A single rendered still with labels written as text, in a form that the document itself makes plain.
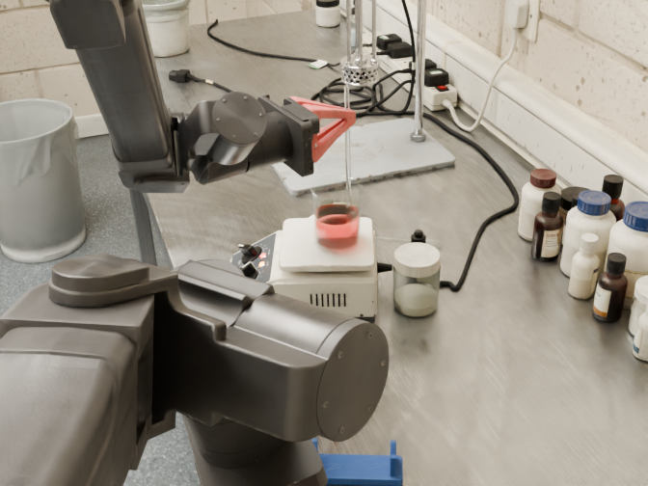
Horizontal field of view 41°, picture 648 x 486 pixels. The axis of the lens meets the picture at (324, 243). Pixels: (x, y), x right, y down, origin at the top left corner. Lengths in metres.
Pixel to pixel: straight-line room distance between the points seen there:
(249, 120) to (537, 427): 0.45
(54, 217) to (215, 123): 1.88
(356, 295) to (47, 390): 0.78
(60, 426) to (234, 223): 1.04
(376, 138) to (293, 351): 1.20
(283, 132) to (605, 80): 0.60
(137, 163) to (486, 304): 0.51
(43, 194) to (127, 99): 1.91
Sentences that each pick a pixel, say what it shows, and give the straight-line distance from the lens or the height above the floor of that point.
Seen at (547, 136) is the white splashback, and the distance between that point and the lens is 1.46.
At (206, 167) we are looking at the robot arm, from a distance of 0.91.
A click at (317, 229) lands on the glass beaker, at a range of 1.07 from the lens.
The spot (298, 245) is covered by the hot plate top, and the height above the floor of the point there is 0.84.
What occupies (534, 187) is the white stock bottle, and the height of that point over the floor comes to 0.83.
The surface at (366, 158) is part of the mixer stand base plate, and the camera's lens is 1.49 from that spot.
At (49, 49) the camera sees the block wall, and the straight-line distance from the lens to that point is 3.46.
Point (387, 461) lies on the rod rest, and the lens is 0.91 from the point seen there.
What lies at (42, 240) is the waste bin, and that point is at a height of 0.08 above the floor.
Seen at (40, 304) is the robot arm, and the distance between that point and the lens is 0.39.
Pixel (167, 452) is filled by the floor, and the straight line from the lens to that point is 2.03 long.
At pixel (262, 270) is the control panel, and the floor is 0.81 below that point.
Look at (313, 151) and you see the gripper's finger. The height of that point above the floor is 0.99.
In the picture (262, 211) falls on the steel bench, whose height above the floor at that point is 0.75.
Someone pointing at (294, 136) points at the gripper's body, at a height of 1.02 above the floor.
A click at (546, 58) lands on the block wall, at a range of 1.52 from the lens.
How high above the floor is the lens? 1.42
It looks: 32 degrees down
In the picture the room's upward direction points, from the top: 2 degrees counter-clockwise
